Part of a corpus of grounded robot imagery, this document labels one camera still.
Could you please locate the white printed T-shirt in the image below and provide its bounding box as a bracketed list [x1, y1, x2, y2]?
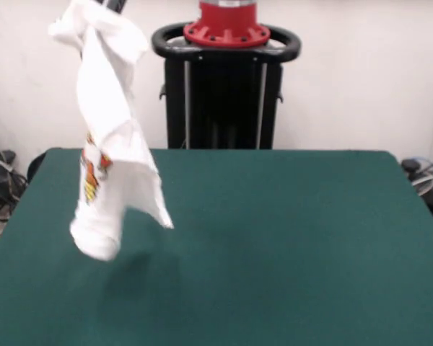
[47, 0, 175, 262]

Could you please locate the black rounded chair part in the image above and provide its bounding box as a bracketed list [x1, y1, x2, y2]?
[27, 151, 48, 181]

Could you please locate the dark green table cloth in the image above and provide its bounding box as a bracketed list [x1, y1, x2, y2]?
[0, 146, 433, 346]

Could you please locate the grey swivel chair base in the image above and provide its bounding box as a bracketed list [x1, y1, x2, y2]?
[411, 174, 433, 198]

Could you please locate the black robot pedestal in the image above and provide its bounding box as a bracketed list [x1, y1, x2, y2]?
[151, 21, 302, 151]

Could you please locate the black cable tangle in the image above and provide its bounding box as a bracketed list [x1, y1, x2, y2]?
[0, 115, 28, 221]

